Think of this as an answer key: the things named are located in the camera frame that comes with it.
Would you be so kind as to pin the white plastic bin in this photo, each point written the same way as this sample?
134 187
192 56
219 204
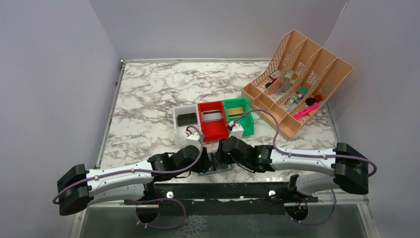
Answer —
180 132

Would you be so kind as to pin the red plastic bin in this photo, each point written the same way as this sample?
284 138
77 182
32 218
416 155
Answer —
215 130

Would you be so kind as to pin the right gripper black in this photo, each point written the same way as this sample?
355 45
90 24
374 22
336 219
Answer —
224 149

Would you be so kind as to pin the green plastic bin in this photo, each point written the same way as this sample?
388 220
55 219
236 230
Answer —
247 122

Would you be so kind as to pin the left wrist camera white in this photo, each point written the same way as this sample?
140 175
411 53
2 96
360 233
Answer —
195 140

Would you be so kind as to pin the peach desk organizer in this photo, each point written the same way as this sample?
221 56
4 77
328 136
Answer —
315 68

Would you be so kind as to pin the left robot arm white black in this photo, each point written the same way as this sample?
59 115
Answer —
79 188

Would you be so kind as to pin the black card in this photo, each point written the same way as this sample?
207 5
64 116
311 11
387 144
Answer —
186 119

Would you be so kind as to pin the black mounting rail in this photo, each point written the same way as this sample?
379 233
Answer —
212 199

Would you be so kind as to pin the grey card holder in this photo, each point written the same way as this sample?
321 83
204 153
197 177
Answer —
217 165

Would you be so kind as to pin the gold card with stripe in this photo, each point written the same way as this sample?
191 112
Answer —
235 112

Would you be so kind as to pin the pink highlighter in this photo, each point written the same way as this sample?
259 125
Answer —
306 111

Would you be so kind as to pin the red white small box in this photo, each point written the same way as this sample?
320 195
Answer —
275 74

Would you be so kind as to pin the green capped glue stick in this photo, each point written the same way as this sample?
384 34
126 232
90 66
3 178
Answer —
300 93

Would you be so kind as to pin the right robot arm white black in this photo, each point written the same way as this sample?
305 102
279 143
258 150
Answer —
341 167

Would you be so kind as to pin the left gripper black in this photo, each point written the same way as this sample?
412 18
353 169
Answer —
206 160

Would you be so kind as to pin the silver card with stripe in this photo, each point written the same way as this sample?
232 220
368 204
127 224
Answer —
210 116

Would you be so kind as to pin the grey box in organizer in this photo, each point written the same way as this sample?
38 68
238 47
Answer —
287 81

